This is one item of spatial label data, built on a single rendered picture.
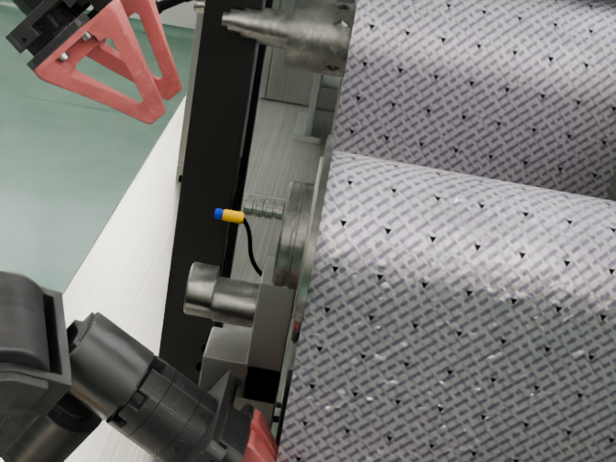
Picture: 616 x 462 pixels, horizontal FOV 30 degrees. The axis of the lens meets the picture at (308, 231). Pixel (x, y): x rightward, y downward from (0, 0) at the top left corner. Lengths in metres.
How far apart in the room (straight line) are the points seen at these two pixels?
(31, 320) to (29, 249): 2.94
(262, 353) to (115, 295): 0.62
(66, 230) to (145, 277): 2.34
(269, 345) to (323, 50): 0.27
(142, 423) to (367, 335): 0.16
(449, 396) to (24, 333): 0.28
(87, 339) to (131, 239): 0.85
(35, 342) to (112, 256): 0.83
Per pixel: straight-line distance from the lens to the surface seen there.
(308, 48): 0.99
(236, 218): 0.86
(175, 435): 0.79
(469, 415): 0.80
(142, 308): 1.44
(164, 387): 0.78
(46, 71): 0.73
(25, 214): 3.94
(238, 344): 0.89
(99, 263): 1.54
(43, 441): 0.82
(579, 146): 0.98
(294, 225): 0.77
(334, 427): 0.80
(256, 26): 1.01
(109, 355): 0.78
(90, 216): 3.97
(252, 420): 0.81
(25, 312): 0.75
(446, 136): 0.96
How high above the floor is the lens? 1.56
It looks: 22 degrees down
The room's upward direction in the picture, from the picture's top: 10 degrees clockwise
